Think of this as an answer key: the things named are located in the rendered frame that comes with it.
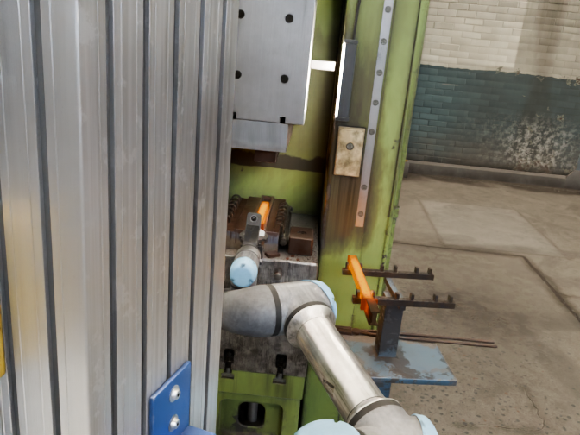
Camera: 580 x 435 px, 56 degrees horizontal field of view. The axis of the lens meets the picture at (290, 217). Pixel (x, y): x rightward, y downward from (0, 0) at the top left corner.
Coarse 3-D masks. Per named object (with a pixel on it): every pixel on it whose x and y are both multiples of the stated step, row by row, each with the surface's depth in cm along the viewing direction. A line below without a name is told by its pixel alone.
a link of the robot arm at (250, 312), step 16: (256, 288) 120; (224, 304) 121; (240, 304) 118; (256, 304) 117; (272, 304) 117; (224, 320) 120; (240, 320) 117; (256, 320) 116; (272, 320) 117; (256, 336) 119
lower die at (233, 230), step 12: (240, 204) 220; (252, 204) 218; (276, 204) 221; (240, 216) 202; (276, 216) 206; (228, 228) 192; (240, 228) 190; (264, 228) 189; (276, 228) 192; (228, 240) 190; (276, 240) 189
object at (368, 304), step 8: (352, 256) 190; (352, 264) 183; (352, 272) 180; (360, 272) 178; (360, 280) 172; (360, 288) 166; (368, 288) 166; (360, 296) 165; (368, 296) 161; (368, 304) 154; (376, 304) 154; (368, 312) 156; (376, 312) 150; (368, 320) 153
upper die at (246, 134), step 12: (240, 120) 177; (240, 132) 179; (252, 132) 178; (264, 132) 178; (276, 132) 178; (288, 132) 186; (240, 144) 180; (252, 144) 180; (264, 144) 179; (276, 144) 179
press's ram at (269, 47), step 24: (240, 0) 166; (264, 0) 166; (288, 0) 166; (312, 0) 165; (240, 24) 168; (264, 24) 168; (288, 24) 168; (312, 24) 168; (240, 48) 171; (264, 48) 170; (288, 48) 170; (240, 72) 173; (264, 72) 172; (288, 72) 172; (240, 96) 175; (264, 96) 175; (288, 96) 174; (264, 120) 177; (288, 120) 177
